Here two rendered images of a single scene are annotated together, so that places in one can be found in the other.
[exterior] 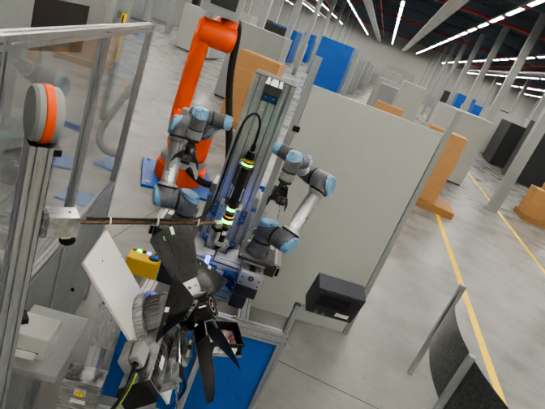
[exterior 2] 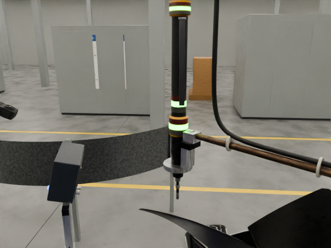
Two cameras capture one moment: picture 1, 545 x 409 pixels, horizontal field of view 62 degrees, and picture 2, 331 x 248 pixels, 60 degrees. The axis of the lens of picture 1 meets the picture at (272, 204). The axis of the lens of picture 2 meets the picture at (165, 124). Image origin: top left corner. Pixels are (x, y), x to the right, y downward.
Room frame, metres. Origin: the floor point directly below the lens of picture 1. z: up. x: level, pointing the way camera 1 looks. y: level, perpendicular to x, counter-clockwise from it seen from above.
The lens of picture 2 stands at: (1.69, 0.77, 1.74)
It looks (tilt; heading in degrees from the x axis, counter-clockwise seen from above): 16 degrees down; 268
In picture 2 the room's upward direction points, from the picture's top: straight up
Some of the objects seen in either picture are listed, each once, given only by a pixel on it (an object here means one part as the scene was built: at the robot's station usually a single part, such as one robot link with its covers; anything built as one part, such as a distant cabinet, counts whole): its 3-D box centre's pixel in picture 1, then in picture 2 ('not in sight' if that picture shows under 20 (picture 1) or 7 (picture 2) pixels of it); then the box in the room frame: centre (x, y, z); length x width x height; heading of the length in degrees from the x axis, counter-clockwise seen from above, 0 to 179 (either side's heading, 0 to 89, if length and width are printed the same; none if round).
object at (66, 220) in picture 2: (291, 318); (67, 227); (2.08, -0.32, 0.96); 0.03 x 0.03 x 0.20; 9
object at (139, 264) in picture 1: (143, 264); not in sight; (1.95, 0.49, 1.02); 0.16 x 0.10 x 0.11; 99
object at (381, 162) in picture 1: (333, 212); not in sight; (3.58, -0.50, 1.10); 1.21 x 0.05 x 2.20; 99
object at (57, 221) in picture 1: (58, 221); not in sight; (1.20, 0.59, 1.54); 0.10 x 0.07 x 0.08; 134
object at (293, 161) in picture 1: (293, 161); not in sight; (2.20, -0.02, 1.73); 0.09 x 0.08 x 0.11; 152
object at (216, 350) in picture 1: (218, 337); not in sight; (1.86, 0.01, 0.85); 0.22 x 0.17 x 0.07; 115
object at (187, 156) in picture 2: (221, 232); (181, 148); (1.63, 0.15, 1.50); 0.09 x 0.07 x 0.10; 134
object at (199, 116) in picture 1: (199, 118); not in sight; (2.12, 0.48, 1.78); 0.09 x 0.08 x 0.11; 22
